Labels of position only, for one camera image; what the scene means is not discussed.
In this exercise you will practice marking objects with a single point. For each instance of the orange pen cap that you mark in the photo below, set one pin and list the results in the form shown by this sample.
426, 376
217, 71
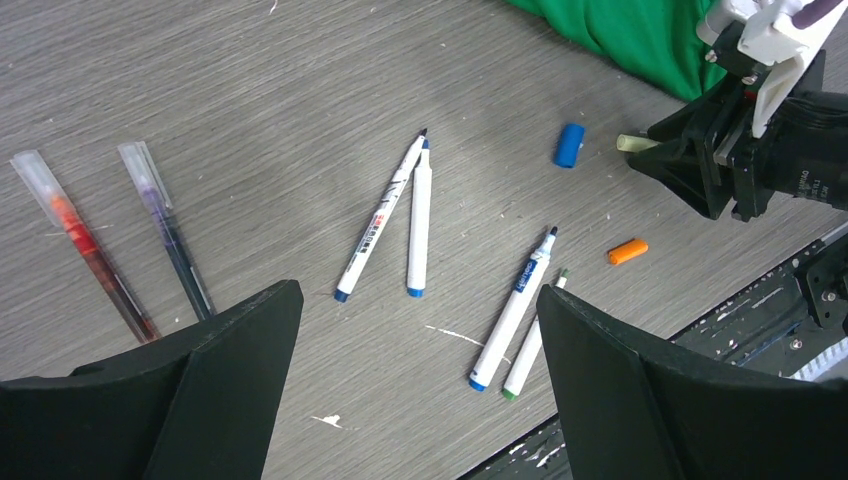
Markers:
627, 251

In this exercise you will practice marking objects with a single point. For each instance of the white marker blue tip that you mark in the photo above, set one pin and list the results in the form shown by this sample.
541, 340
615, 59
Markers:
419, 224

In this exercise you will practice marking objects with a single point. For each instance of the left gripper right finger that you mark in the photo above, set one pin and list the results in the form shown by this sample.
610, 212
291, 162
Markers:
635, 406

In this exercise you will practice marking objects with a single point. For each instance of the green cloth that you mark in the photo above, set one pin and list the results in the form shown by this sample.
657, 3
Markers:
655, 40

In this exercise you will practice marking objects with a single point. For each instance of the blue pen cap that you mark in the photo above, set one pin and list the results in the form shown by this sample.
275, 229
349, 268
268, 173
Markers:
569, 145

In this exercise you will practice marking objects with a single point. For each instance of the clear pen cap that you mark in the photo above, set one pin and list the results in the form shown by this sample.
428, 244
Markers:
145, 177
41, 182

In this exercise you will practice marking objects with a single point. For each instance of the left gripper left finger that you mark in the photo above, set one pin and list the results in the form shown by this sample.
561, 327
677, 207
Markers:
200, 403

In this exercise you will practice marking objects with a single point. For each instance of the red orange pen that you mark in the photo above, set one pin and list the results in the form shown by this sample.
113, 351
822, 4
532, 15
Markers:
87, 246

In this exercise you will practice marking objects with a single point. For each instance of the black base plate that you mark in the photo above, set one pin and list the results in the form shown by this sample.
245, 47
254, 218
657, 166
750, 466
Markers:
791, 322

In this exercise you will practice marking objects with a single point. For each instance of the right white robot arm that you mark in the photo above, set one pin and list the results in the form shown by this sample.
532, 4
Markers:
837, 148

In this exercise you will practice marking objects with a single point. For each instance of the white marker blue end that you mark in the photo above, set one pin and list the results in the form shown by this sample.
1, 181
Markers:
523, 290

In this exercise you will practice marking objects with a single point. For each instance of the white marker green tip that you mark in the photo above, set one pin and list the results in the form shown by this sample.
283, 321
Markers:
523, 364

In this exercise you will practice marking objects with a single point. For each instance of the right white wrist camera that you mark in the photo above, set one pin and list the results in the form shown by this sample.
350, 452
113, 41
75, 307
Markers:
772, 41

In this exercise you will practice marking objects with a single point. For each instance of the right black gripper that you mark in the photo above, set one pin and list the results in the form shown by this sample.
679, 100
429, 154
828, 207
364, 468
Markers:
792, 157

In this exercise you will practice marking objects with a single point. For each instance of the yellow pen cap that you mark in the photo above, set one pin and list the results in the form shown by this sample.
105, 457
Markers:
634, 144

